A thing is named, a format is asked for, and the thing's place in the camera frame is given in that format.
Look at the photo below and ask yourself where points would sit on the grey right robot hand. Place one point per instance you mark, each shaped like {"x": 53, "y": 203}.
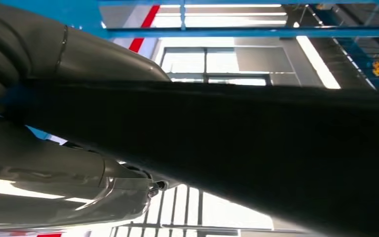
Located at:
{"x": 94, "y": 55}

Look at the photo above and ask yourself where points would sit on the blue metal shelf rack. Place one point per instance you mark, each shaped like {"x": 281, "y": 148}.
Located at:
{"x": 241, "y": 32}

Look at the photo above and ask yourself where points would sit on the yellow round part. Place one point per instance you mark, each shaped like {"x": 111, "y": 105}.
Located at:
{"x": 378, "y": 69}

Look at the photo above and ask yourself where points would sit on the window with grey frame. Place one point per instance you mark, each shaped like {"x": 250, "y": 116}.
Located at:
{"x": 183, "y": 62}
{"x": 183, "y": 209}

